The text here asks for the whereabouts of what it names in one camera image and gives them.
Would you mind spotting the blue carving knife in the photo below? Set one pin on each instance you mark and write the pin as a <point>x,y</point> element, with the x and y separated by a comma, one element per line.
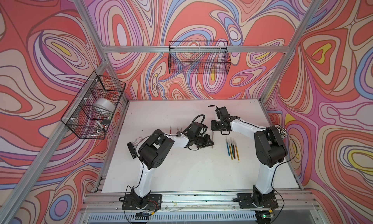
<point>228,147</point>

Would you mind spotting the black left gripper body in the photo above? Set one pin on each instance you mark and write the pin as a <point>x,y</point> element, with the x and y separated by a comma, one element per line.
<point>201,142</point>

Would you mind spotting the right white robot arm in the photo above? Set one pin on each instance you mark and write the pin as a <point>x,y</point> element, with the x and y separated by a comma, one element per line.
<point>269,149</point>

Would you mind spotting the silver tape roll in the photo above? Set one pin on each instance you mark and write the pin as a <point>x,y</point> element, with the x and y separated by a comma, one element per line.
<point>104,106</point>

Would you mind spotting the black wire basket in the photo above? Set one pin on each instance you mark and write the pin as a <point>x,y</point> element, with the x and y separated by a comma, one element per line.
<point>81,118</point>
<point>199,57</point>

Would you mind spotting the left black wire basket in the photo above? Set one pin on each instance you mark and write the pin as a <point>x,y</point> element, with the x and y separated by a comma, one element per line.
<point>81,118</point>

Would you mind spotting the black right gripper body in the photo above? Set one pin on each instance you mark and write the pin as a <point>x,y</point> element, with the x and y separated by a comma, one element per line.
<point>217,126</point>

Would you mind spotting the green carving knife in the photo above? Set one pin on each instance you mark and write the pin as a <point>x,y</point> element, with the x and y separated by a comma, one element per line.
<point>232,148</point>

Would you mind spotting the aluminium frame corner post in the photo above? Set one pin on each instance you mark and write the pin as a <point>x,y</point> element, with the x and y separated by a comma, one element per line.
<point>106,65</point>

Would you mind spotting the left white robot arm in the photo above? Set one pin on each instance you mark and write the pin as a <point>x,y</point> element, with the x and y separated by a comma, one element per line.
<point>157,146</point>

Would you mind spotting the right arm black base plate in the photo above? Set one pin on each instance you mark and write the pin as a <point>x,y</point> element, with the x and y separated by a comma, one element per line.
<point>257,200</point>

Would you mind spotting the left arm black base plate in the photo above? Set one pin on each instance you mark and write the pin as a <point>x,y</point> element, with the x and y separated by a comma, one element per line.
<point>149,202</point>

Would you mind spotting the back black wire basket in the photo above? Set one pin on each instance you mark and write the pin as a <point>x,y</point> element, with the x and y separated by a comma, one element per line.
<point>199,57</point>

